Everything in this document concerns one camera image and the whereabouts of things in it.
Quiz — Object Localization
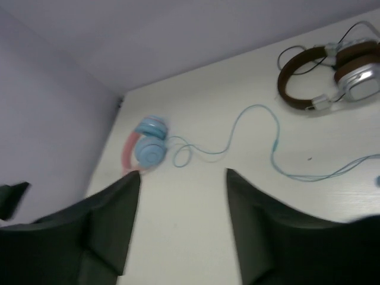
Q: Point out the light blue headphone cable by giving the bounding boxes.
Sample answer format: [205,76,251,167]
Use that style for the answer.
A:
[166,104,380,188]

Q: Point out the brown and silver headphones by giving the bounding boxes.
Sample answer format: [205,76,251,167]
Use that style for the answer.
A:
[277,39,379,110]

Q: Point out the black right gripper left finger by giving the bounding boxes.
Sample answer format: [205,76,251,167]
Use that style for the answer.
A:
[1,171,141,284]

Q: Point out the pink and blue cat headphones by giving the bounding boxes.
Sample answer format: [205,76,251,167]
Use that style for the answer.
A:
[121,116,168,174]

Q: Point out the black headphone cable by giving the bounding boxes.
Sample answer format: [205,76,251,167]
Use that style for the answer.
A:
[277,21,374,75]

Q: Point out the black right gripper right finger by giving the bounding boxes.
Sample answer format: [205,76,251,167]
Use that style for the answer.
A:
[226,169,379,284]

